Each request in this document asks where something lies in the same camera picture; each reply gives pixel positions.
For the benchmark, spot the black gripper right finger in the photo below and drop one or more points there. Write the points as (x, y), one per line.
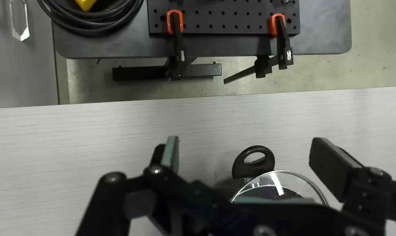
(338, 168)

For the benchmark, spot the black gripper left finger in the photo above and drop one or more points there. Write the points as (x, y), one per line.
(120, 197)

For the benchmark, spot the glass pot lid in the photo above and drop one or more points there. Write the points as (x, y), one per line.
(291, 185)

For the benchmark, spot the orange black bar clamp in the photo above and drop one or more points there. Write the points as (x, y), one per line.
(283, 40)
(178, 47)

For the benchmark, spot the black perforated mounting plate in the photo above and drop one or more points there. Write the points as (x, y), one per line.
(225, 17)

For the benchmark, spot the yellow block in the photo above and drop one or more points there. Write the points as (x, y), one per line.
(87, 3)

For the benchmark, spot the clear plastic piece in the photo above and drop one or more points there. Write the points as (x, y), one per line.
(22, 21)

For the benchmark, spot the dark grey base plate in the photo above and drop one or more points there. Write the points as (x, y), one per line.
(325, 26)

